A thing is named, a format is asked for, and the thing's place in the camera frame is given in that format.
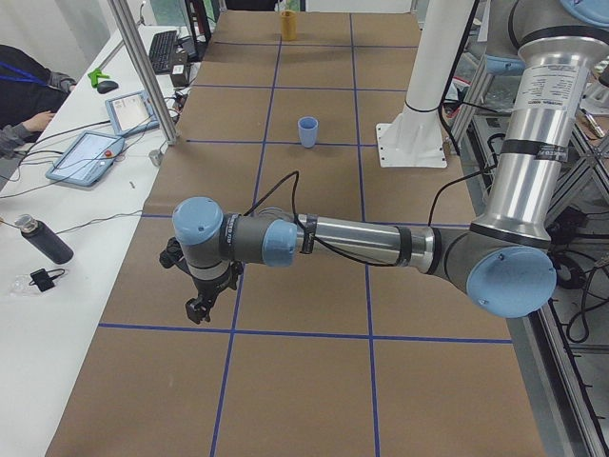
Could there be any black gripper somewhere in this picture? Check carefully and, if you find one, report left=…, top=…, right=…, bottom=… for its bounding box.
left=185, top=261, right=244, bottom=325

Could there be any person's forearm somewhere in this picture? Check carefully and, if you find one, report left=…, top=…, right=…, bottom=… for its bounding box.
left=0, top=123, right=33, bottom=158

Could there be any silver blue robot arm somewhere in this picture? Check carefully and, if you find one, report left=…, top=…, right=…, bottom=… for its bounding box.
left=160, top=1, right=608, bottom=323

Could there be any blue cup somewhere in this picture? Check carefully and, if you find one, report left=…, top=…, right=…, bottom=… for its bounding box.
left=297, top=116, right=319, bottom=149

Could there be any yellow cup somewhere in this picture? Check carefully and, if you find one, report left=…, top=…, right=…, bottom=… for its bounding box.
left=280, top=10, right=297, bottom=41

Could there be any person's hand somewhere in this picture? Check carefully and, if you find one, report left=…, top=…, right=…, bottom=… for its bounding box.
left=23, top=110, right=55, bottom=133

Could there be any brown paper table cover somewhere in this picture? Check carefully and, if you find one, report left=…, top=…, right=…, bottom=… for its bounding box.
left=48, top=11, right=544, bottom=456

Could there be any small metal cylinder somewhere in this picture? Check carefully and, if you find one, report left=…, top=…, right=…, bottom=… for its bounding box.
left=148, top=149, right=163, bottom=167

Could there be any black water bottle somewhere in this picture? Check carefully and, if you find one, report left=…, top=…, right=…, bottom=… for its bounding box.
left=15, top=214, right=74, bottom=265

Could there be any near teach pendant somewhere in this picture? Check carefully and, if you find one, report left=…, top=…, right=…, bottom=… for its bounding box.
left=46, top=131, right=126, bottom=188

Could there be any teach pendant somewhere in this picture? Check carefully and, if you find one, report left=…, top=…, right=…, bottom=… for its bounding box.
left=105, top=90, right=159, bottom=137
left=46, top=131, right=126, bottom=188

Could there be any far teach pendant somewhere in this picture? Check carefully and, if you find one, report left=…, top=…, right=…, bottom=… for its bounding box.
left=105, top=90, right=159, bottom=137

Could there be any black computer mouse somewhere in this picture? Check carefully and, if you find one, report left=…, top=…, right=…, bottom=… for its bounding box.
left=96, top=80, right=119, bottom=94

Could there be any black keyboard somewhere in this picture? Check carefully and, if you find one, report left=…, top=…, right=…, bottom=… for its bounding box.
left=148, top=30, right=178, bottom=74

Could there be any green object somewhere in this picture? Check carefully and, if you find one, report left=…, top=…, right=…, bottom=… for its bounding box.
left=88, top=68, right=110, bottom=89

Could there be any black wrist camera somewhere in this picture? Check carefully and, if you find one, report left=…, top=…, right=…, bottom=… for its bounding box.
left=159, top=237, right=187, bottom=272

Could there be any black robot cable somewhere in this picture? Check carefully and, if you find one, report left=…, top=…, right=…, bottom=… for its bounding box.
left=242, top=164, right=501, bottom=266

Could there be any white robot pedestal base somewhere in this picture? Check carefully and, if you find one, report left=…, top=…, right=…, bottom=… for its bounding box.
left=376, top=0, right=477, bottom=169

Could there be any aluminium frame post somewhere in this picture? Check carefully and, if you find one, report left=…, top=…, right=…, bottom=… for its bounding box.
left=108, top=0, right=178, bottom=146

